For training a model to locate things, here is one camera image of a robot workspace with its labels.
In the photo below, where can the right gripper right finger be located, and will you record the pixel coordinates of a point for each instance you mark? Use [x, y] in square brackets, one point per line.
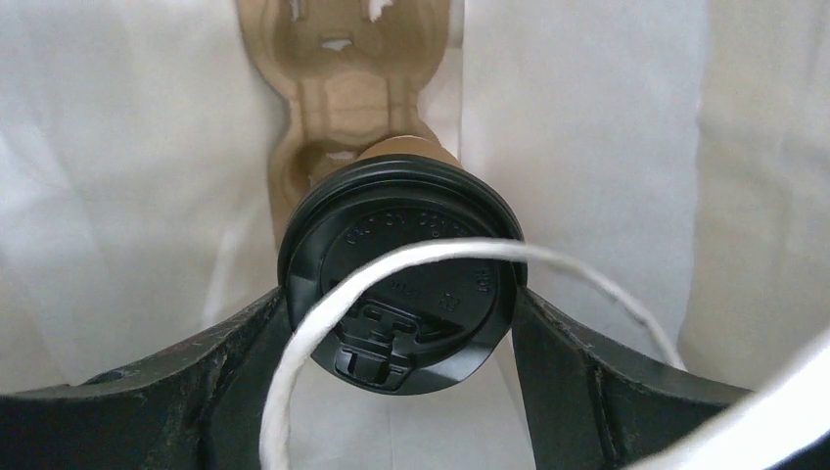
[593, 403]

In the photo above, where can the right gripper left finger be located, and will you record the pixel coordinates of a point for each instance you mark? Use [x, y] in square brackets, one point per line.
[194, 405]

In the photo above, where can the brown pulp cup carrier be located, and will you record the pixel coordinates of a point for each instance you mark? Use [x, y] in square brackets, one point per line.
[351, 75]

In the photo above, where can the light blue paper bag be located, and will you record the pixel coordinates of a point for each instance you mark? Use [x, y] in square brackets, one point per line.
[676, 146]

